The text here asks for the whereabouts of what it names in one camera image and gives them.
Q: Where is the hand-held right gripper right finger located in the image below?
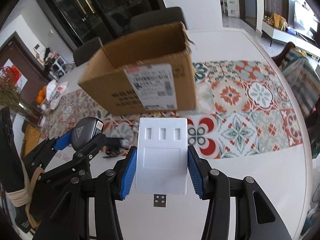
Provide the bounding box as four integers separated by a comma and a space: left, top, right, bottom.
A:
187, 145, 292, 240

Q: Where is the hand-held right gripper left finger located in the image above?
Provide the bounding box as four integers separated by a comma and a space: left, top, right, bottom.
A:
32, 146, 137, 240

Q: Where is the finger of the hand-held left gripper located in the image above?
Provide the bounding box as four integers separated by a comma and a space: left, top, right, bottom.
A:
37, 134, 108, 183
24, 131, 74, 171

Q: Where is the grey round charger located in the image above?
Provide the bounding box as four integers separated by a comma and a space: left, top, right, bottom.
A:
71, 117, 104, 149

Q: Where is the white USB hub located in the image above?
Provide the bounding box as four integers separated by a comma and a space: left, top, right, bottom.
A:
135, 117, 188, 208

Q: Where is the brown cardboard box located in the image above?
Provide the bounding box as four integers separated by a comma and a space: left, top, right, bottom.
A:
78, 21, 198, 112

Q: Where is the yellow woven tissue box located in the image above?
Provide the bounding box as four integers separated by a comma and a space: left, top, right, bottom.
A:
21, 124, 42, 157

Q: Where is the white fruit basket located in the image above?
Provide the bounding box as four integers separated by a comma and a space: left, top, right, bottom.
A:
37, 100, 51, 112

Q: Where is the glass vase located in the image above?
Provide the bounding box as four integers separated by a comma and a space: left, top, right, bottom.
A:
15, 102, 43, 128

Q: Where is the white patterned snack bag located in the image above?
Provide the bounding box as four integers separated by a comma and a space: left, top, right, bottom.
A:
46, 80, 69, 111

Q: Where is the dried flower bouquet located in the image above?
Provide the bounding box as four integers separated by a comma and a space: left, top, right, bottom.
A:
0, 67, 31, 116

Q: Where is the tile-patterned table runner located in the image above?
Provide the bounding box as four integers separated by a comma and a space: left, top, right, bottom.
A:
37, 60, 304, 161

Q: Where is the white shoe rack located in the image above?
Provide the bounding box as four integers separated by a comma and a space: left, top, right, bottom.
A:
49, 55, 68, 79

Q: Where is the red door decoration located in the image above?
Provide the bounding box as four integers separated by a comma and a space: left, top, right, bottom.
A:
2, 59, 28, 91

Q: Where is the dark grey dining chair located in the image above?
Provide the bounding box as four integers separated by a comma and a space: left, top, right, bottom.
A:
73, 37, 104, 67
129, 7, 189, 33

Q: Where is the brown entrance door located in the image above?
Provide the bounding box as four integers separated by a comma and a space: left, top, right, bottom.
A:
0, 31, 51, 98

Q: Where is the black glass sliding door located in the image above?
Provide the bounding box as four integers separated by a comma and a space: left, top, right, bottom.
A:
35, 0, 167, 52

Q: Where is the wooden chair with striped cloth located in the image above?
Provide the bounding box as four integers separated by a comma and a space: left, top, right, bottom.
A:
271, 42, 320, 128

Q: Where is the white TV console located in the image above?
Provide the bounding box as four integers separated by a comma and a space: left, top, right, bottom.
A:
261, 20, 318, 53

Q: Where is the white drawer cabinet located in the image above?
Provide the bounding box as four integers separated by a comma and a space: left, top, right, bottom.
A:
220, 0, 239, 18

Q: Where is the yellow gift bag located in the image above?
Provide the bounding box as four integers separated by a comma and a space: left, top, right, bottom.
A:
272, 13, 287, 29

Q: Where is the dark hallway door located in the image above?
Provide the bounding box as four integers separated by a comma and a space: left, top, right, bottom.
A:
235, 0, 258, 31

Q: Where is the television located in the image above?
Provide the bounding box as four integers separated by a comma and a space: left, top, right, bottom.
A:
293, 1, 319, 38

